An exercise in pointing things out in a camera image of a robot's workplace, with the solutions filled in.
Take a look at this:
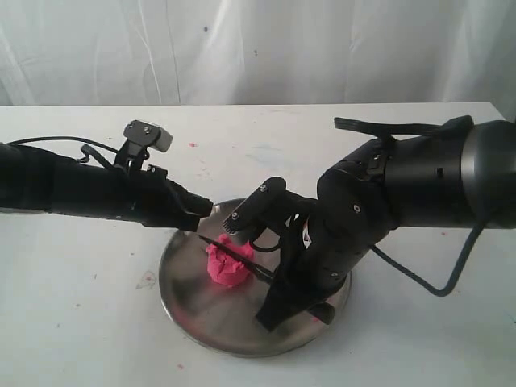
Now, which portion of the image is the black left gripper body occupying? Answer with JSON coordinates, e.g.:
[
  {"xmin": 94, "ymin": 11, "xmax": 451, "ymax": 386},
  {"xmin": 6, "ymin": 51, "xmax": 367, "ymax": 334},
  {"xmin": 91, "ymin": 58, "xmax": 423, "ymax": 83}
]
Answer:
[{"xmin": 116, "ymin": 165, "xmax": 180, "ymax": 226}]

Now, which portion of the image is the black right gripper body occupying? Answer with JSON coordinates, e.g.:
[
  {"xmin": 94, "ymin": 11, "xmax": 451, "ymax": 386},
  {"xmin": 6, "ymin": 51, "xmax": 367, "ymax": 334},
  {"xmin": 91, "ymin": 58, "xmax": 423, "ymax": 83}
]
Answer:
[{"xmin": 277, "ymin": 201, "xmax": 372, "ymax": 299}]

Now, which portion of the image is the black knife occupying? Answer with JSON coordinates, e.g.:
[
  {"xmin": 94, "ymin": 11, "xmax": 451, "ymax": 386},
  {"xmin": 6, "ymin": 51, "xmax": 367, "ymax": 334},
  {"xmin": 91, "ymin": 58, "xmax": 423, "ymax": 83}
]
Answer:
[{"xmin": 198, "ymin": 235, "xmax": 273, "ymax": 284}]

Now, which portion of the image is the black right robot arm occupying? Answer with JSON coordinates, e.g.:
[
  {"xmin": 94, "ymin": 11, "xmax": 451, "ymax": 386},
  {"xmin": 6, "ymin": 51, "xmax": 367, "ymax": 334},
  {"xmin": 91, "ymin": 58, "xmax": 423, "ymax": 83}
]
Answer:
[{"xmin": 254, "ymin": 116, "xmax": 515, "ymax": 331}]

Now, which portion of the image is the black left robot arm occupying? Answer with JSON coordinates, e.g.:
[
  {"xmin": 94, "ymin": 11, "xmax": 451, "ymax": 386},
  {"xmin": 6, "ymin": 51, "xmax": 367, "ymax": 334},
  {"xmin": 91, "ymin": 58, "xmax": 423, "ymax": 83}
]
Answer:
[{"xmin": 1, "ymin": 144, "xmax": 213, "ymax": 231}]

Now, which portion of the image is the pink clay lump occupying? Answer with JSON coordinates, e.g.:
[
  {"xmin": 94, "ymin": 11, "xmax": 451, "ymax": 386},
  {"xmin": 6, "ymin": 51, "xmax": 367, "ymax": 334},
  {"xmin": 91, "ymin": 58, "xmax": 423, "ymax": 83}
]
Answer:
[{"xmin": 206, "ymin": 234, "xmax": 254, "ymax": 287}]

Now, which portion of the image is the round steel plate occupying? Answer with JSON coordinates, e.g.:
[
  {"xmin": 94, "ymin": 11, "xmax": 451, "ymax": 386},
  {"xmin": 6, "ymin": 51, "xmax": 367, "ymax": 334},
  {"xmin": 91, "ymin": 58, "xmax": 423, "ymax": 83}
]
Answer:
[{"xmin": 159, "ymin": 198, "xmax": 329, "ymax": 357}]

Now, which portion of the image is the white backdrop curtain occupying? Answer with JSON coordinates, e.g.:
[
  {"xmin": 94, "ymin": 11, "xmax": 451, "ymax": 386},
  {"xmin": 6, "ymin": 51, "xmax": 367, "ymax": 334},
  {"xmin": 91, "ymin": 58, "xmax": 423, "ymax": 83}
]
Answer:
[{"xmin": 1, "ymin": 1, "xmax": 515, "ymax": 114}]

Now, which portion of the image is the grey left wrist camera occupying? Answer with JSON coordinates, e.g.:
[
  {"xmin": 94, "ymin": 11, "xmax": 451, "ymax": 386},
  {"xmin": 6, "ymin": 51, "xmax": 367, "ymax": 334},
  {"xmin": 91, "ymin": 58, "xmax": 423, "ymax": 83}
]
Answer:
[{"xmin": 123, "ymin": 120, "xmax": 173, "ymax": 152}]

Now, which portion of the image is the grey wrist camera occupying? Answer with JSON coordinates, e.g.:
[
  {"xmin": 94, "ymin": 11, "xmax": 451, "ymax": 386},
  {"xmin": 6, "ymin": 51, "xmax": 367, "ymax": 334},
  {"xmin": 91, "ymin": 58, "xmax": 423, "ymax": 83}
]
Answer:
[
  {"xmin": 223, "ymin": 177, "xmax": 286, "ymax": 245},
  {"xmin": 123, "ymin": 120, "xmax": 173, "ymax": 152}
]

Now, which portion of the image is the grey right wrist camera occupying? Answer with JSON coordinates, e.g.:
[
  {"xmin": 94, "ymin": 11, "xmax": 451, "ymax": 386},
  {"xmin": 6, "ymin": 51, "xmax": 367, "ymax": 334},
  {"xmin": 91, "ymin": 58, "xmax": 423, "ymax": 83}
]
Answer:
[{"xmin": 223, "ymin": 177, "xmax": 286, "ymax": 245}]

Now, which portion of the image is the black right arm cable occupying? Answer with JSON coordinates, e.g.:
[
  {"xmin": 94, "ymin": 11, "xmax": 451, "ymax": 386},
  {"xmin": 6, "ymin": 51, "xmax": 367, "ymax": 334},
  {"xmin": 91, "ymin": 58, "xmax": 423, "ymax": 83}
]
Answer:
[{"xmin": 370, "ymin": 225, "xmax": 485, "ymax": 298}]

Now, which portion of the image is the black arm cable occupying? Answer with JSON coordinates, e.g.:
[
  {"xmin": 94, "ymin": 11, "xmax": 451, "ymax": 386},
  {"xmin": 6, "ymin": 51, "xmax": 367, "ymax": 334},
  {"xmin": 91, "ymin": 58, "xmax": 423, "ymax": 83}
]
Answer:
[
  {"xmin": 3, "ymin": 136, "xmax": 122, "ymax": 170},
  {"xmin": 370, "ymin": 225, "xmax": 485, "ymax": 298}
]

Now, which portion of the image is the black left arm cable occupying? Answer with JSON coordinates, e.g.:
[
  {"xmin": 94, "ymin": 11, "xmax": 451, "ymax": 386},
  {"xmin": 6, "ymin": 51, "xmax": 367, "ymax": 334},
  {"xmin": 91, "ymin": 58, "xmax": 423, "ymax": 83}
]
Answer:
[{"xmin": 3, "ymin": 136, "xmax": 122, "ymax": 170}]

